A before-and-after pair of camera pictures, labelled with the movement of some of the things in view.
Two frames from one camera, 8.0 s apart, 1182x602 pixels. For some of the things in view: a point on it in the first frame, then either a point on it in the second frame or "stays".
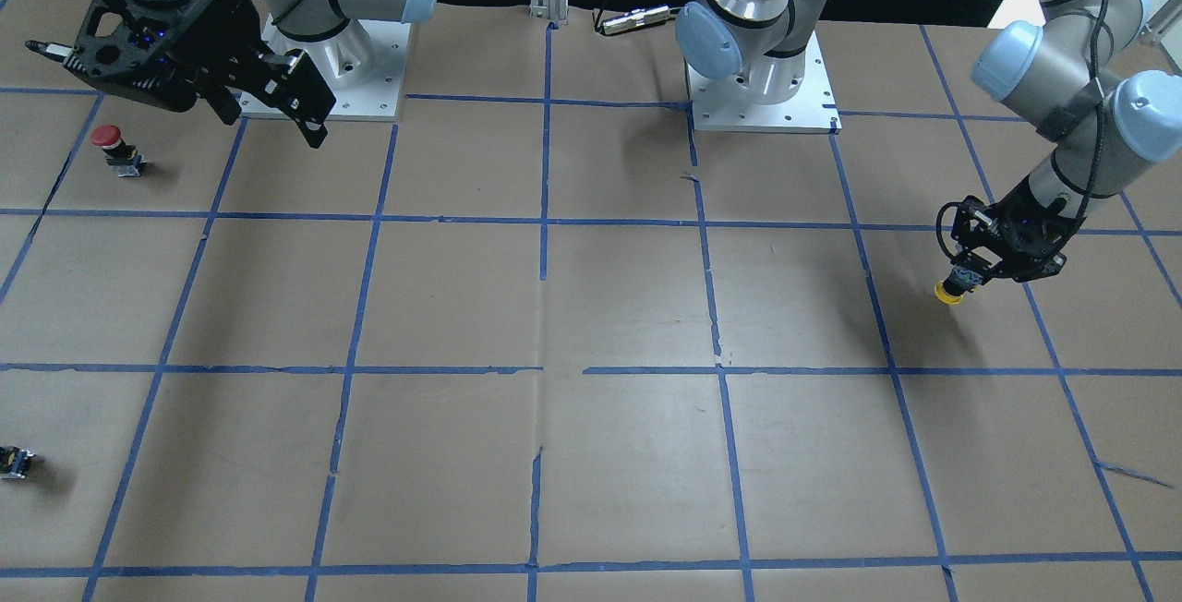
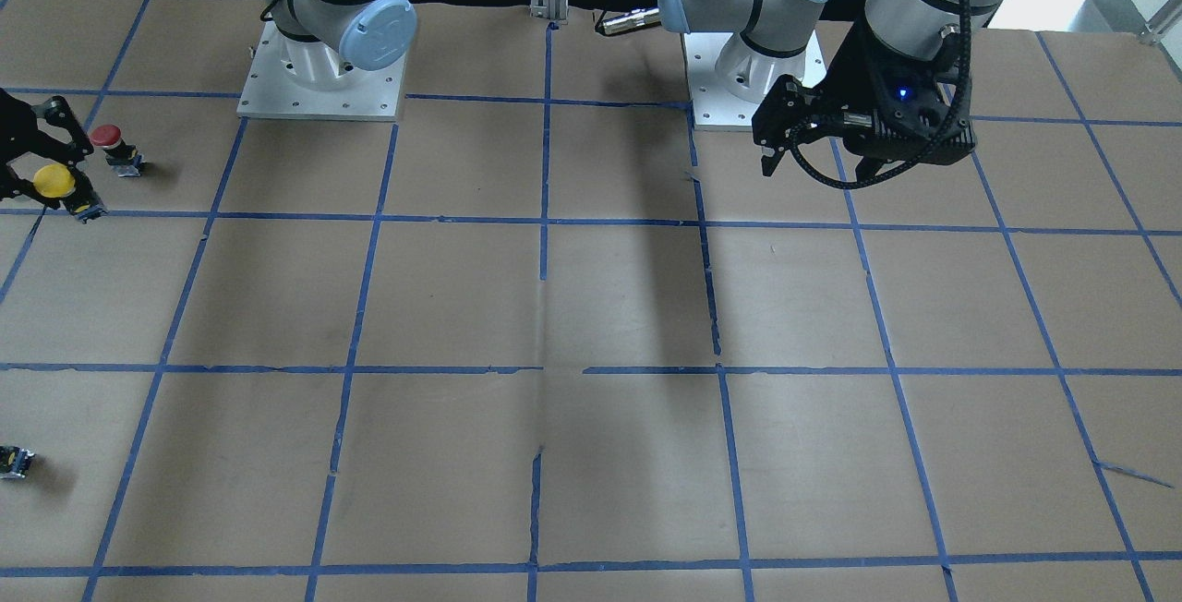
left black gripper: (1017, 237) to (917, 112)
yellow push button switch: (958, 282) to (56, 181)
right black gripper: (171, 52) to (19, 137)
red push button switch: (124, 157) stays
